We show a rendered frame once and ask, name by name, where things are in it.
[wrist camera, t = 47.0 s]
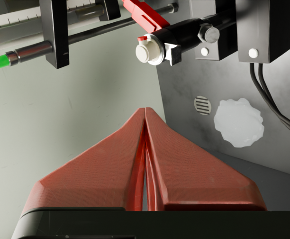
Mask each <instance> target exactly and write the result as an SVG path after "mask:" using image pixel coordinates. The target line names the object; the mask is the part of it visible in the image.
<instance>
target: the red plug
mask: <svg viewBox="0 0 290 239"><path fill-rule="evenodd" d="M124 7H125V8H126V9H127V10H128V11H130V12H131V13H132V16H131V17H132V19H134V20H135V21H136V22H137V23H138V24H139V25H140V26H141V27H142V28H143V29H145V30H146V31H147V32H148V33H151V32H154V31H157V30H159V29H162V28H165V27H168V26H170V23H169V22H167V21H166V20H165V19H164V18H163V17H162V16H160V15H159V14H158V13H157V12H156V11H155V10H154V9H152V8H151V7H150V6H149V5H148V4H147V3H145V2H140V1H139V0H124Z"/></svg>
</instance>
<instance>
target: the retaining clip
mask: <svg viewBox="0 0 290 239"><path fill-rule="evenodd" d="M163 45H164V49H165V56H164V58H165V59H168V60H170V48H173V47H175V46H178V45H177V44H171V43H165V42H163ZM179 46H180V50H181V45H179Z"/></svg>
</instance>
